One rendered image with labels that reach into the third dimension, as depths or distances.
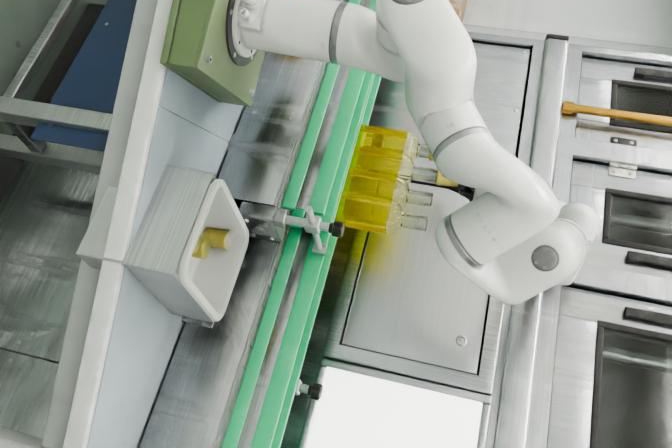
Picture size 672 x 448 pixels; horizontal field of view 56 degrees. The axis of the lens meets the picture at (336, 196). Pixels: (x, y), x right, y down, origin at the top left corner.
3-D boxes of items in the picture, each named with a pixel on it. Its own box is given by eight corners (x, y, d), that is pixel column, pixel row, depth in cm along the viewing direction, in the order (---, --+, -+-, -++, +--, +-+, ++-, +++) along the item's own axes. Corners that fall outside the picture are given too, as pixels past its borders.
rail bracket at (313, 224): (283, 249, 122) (346, 262, 120) (266, 209, 108) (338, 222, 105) (287, 236, 124) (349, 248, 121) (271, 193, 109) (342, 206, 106)
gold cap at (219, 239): (223, 239, 110) (200, 234, 111) (225, 254, 112) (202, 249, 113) (231, 226, 113) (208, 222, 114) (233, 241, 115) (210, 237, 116)
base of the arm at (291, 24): (215, 40, 93) (315, 58, 90) (234, -45, 93) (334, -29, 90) (251, 64, 109) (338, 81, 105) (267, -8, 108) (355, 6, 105)
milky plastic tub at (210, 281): (174, 315, 110) (221, 326, 108) (125, 265, 91) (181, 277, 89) (207, 227, 118) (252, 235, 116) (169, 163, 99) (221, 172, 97)
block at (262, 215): (246, 239, 122) (281, 246, 121) (235, 217, 114) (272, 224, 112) (252, 223, 124) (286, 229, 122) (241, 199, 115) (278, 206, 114)
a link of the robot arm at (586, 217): (583, 264, 113) (606, 215, 110) (526, 240, 116) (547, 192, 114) (585, 249, 127) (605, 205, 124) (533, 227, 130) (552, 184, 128)
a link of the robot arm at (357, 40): (333, 80, 102) (431, 98, 99) (323, 23, 90) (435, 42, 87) (350, 33, 106) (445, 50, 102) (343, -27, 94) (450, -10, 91)
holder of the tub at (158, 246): (181, 323, 115) (221, 332, 113) (123, 263, 91) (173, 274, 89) (212, 239, 123) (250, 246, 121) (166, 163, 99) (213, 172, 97)
